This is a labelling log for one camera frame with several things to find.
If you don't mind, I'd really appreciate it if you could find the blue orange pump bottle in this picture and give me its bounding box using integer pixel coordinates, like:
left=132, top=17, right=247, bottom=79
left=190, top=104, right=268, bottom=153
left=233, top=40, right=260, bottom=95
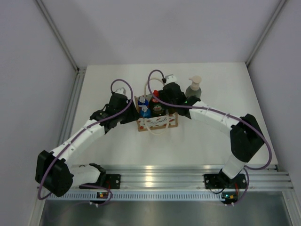
left=138, top=105, right=151, bottom=118

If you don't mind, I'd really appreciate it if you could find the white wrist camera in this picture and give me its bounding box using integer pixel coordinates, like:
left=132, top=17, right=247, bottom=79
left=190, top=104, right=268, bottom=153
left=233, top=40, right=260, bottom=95
left=115, top=87, right=127, bottom=95
left=162, top=74, right=177, bottom=85

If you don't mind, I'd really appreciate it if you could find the large green dish soap bottle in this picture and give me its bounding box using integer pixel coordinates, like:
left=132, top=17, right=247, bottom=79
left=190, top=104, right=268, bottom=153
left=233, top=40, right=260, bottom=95
left=149, top=96, right=166, bottom=117

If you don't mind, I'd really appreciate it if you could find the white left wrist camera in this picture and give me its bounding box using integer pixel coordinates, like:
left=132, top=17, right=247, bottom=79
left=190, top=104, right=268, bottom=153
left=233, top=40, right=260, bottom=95
left=115, top=87, right=127, bottom=95

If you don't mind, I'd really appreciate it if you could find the grey-green pump soap bottle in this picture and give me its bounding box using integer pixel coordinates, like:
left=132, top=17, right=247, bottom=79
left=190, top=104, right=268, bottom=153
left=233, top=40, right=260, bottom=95
left=185, top=75, right=202, bottom=98

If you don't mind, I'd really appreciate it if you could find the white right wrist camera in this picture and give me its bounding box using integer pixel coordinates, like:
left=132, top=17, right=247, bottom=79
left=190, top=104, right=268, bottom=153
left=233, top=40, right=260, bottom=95
left=162, top=74, right=177, bottom=85

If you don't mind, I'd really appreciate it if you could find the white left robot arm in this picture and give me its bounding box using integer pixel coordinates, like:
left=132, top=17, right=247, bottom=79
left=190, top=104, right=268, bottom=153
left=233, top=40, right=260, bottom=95
left=35, top=92, right=139, bottom=197

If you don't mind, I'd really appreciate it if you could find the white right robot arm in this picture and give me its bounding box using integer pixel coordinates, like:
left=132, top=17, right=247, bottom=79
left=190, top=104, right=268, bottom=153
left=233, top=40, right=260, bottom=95
left=158, top=82, right=265, bottom=188

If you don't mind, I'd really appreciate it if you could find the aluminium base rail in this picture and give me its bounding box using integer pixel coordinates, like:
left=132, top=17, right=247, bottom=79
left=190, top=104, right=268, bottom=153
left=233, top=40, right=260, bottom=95
left=103, top=165, right=293, bottom=191

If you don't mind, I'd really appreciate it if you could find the burlap watermelon canvas bag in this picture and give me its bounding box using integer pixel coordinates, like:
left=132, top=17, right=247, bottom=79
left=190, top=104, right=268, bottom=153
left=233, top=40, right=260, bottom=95
left=135, top=84, right=178, bottom=136

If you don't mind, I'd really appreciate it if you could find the white slotted cable duct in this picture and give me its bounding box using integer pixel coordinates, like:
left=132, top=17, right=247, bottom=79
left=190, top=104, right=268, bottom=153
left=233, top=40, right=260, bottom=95
left=47, top=190, right=236, bottom=202

